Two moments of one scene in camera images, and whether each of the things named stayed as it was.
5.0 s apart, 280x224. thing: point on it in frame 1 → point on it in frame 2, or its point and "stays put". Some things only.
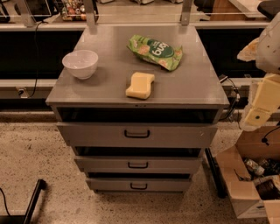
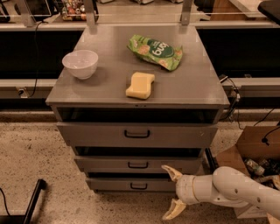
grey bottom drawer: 139,185 stays put
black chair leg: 27,219 stays put
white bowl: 81,63 stays put
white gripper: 269,52 → 185,188
